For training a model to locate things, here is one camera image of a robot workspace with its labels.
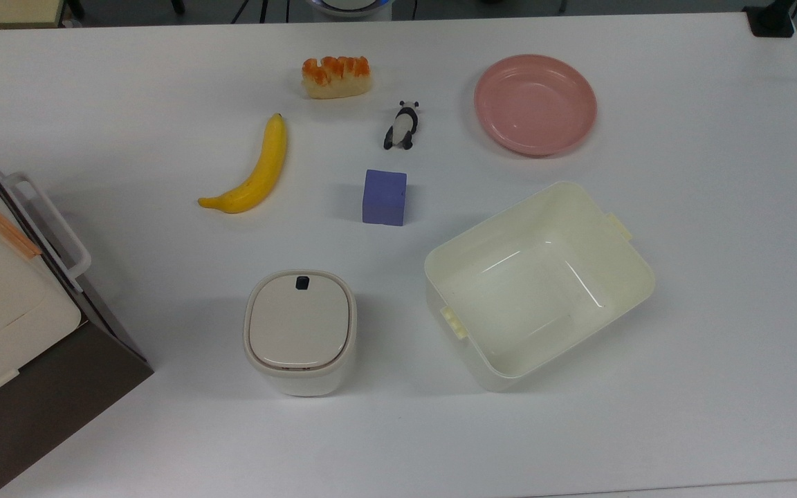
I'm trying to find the dark brown drawer cabinet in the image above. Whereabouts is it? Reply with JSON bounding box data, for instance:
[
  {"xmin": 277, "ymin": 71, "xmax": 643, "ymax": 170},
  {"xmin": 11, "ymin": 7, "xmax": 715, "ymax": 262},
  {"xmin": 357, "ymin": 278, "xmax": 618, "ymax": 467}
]
[{"xmin": 0, "ymin": 129, "xmax": 155, "ymax": 498}]

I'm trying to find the purple cube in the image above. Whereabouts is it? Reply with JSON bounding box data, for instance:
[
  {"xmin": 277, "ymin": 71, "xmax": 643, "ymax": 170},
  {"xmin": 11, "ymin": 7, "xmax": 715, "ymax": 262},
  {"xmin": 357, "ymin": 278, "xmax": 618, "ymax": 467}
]
[{"xmin": 362, "ymin": 169, "xmax": 408, "ymax": 228}]

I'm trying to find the orange latch strip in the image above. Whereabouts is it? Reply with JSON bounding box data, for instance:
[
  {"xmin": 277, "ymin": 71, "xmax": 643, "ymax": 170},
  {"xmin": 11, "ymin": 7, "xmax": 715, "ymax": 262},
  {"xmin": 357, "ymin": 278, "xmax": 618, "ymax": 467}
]
[{"xmin": 0, "ymin": 196, "xmax": 44, "ymax": 259}]

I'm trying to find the pink plate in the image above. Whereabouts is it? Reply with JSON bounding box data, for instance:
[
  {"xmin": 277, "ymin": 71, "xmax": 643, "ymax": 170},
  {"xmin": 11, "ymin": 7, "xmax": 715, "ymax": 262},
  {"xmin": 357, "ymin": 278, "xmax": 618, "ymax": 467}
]
[{"xmin": 474, "ymin": 54, "xmax": 598, "ymax": 157}]

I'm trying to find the black and white panda figurine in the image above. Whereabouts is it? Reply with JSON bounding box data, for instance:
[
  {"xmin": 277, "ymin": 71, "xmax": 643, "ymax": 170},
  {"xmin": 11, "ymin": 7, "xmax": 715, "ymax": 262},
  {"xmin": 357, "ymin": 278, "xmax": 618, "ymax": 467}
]
[{"xmin": 383, "ymin": 100, "xmax": 421, "ymax": 151}]

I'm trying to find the cream open plastic bin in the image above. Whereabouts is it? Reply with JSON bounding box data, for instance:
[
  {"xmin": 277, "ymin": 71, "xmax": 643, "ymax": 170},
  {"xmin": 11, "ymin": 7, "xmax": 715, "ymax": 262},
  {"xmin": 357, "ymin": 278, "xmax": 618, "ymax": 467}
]
[{"xmin": 423, "ymin": 181, "xmax": 657, "ymax": 393}]

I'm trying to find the toy sushi with orange topping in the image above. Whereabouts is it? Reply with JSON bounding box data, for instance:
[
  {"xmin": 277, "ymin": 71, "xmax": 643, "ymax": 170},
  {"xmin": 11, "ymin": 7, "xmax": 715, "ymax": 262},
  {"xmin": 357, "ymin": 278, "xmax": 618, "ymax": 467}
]
[{"xmin": 301, "ymin": 55, "xmax": 373, "ymax": 100}]

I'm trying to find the small cream lidded trash can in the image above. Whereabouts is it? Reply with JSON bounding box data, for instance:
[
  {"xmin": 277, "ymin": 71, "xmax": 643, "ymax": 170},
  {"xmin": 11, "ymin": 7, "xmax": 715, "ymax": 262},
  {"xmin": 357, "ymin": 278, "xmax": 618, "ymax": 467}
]
[{"xmin": 243, "ymin": 269, "xmax": 358, "ymax": 398}]

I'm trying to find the yellow banana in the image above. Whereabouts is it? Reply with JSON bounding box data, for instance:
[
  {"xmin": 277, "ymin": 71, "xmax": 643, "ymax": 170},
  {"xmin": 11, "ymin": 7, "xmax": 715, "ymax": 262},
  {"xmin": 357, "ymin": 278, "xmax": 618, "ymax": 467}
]
[{"xmin": 197, "ymin": 113, "xmax": 288, "ymax": 214}]

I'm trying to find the tan wooden desk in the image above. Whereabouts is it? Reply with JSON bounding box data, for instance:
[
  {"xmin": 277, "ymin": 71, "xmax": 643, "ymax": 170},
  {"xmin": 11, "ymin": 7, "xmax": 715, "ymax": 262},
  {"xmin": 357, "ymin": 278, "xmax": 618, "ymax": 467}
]
[{"xmin": 0, "ymin": 0, "xmax": 68, "ymax": 30}]

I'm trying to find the black table clamp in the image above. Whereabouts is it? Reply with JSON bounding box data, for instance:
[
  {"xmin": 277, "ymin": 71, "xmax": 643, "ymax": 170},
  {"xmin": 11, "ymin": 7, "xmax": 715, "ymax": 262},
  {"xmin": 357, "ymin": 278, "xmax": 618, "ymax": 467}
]
[{"xmin": 742, "ymin": 0, "xmax": 797, "ymax": 38}]

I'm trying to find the white drawer handle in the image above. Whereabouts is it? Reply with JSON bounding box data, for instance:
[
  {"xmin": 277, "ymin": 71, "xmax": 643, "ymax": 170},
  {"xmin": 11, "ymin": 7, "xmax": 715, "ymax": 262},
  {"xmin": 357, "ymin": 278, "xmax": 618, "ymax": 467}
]
[{"xmin": 2, "ymin": 172, "xmax": 92, "ymax": 293}]

